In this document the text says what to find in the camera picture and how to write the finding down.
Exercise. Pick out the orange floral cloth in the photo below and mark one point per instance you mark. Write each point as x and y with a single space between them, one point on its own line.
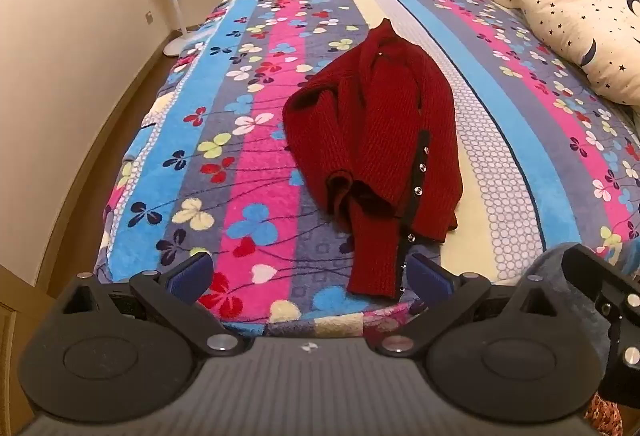
602 423

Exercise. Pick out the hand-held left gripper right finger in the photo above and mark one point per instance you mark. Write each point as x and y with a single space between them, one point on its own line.
429 277

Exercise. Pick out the floral striped fleece blanket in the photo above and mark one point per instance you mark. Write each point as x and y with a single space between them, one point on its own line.
240 156

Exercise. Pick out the wooden door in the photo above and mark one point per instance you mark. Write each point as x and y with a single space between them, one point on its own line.
20 316

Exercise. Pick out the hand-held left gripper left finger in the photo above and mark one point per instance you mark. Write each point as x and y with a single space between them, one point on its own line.
191 277

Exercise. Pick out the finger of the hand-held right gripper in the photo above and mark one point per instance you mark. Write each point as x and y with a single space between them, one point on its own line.
595 273

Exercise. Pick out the star and moon print pillow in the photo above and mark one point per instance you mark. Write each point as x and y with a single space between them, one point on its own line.
570 11

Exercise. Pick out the red knit cardigan sweater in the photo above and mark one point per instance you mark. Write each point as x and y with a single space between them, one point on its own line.
385 136

